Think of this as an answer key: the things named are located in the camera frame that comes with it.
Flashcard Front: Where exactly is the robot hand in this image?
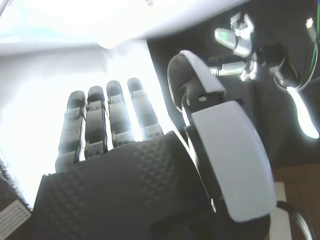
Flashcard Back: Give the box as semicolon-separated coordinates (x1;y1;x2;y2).
31;49;277;240

